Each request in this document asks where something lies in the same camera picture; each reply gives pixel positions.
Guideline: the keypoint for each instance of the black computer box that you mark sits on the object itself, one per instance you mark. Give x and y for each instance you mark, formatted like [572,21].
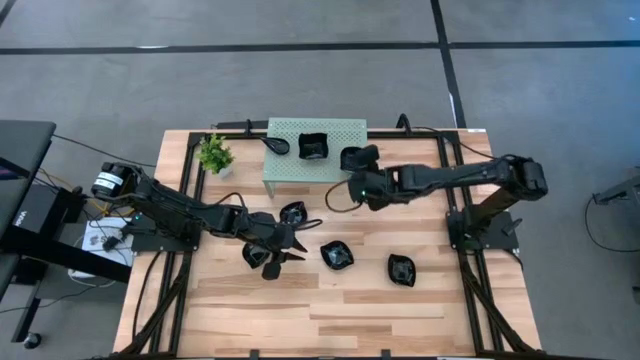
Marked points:
[40,210]

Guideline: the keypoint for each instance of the black glossy wavy plate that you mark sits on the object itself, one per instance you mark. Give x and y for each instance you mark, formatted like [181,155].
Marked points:
[401,270]
[346,159]
[336,255]
[252,257]
[313,146]

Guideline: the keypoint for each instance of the green plant in white pot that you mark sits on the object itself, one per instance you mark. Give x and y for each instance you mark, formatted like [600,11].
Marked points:
[216,155]

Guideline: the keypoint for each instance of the pale green perforated metal shelf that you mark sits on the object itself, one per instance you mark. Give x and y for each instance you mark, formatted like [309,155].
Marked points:
[300,172]

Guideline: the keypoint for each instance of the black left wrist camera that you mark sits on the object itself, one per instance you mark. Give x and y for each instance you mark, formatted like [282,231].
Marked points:
[271,270]

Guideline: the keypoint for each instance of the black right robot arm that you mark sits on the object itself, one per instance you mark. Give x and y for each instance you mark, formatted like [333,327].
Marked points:
[450,175]

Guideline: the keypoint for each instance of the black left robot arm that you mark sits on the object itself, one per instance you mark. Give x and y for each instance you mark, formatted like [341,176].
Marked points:
[175,207]

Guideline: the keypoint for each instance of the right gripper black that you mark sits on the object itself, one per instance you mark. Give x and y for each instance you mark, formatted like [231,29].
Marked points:
[375,187]

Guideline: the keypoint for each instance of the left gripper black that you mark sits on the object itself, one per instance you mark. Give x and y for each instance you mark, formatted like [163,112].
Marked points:
[270,235]

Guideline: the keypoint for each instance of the black eye-shaped plate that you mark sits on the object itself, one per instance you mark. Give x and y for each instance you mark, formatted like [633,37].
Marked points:
[293,213]

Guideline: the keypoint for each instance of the white device box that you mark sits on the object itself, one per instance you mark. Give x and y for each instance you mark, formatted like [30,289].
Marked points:
[95,240]

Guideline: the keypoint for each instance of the black desk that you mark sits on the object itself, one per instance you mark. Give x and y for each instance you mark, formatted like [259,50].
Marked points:
[25,145]

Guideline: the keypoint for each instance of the black aluminium table frame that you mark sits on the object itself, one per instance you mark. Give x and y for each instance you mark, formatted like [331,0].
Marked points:
[415,135]

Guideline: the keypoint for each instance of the grey metal stand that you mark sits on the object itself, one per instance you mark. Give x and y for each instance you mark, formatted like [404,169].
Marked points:
[620,192]

